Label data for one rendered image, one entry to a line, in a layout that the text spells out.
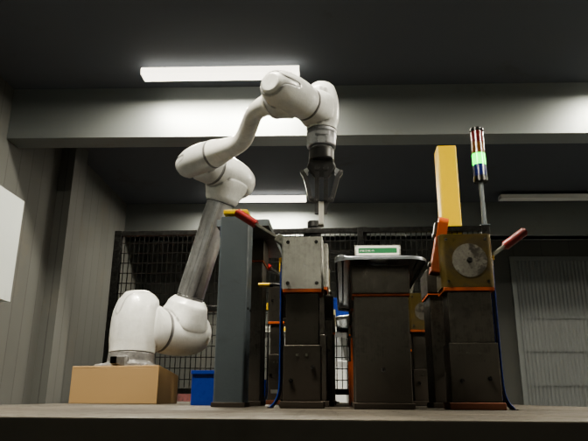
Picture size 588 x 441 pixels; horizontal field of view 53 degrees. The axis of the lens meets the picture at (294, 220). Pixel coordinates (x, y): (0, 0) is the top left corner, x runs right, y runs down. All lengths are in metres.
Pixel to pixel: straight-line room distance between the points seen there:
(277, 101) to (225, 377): 0.75
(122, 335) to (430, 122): 3.42
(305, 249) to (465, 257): 0.34
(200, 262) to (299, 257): 0.95
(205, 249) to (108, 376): 0.56
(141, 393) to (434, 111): 3.61
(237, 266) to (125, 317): 0.75
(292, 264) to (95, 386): 0.92
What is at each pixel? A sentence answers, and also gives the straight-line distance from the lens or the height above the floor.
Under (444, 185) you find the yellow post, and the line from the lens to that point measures 3.16.
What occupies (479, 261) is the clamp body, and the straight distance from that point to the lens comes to 1.31.
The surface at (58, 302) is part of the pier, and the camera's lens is 5.91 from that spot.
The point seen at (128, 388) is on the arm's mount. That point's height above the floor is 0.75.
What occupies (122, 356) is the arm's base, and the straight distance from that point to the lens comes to 2.03.
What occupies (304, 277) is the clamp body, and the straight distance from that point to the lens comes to 1.28.
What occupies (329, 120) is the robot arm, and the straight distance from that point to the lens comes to 1.78.
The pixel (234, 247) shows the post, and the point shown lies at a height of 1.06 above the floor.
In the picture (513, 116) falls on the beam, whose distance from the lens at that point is 5.08.
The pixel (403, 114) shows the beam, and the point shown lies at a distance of 4.90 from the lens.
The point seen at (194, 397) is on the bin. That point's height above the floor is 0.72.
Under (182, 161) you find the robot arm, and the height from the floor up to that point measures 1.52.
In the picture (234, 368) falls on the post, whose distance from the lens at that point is 1.38.
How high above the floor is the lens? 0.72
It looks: 17 degrees up
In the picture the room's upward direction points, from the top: straight up
